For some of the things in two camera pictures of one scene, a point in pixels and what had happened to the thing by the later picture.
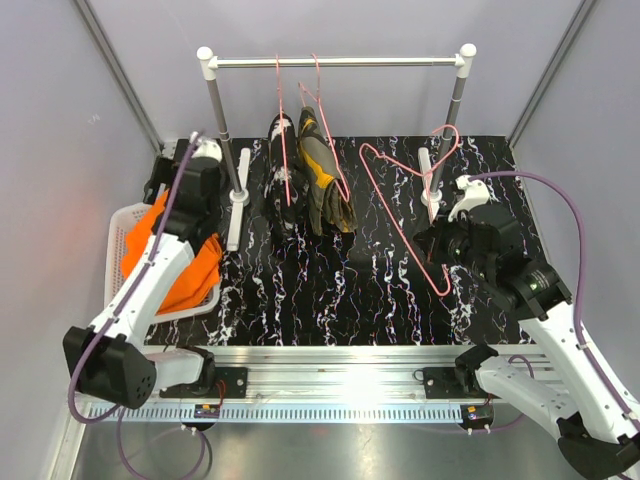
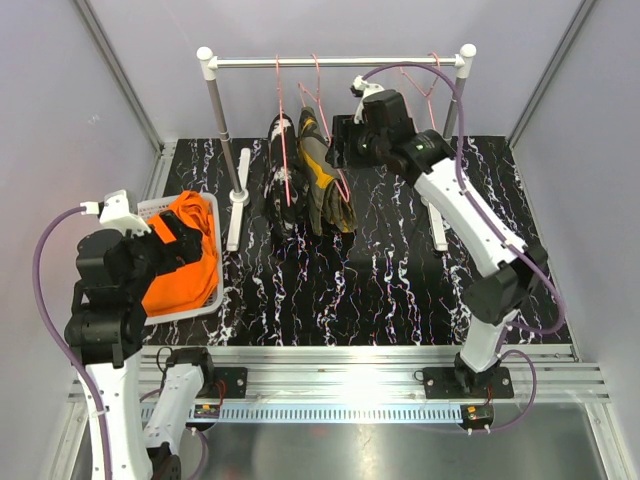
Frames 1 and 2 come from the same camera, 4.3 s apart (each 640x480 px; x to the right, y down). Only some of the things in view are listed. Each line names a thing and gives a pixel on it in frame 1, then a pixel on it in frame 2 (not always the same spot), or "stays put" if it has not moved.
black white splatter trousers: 286,190 stays put
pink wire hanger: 431,196 -> 426,95
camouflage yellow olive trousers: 327,205 stays put
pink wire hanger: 282,129 stays put
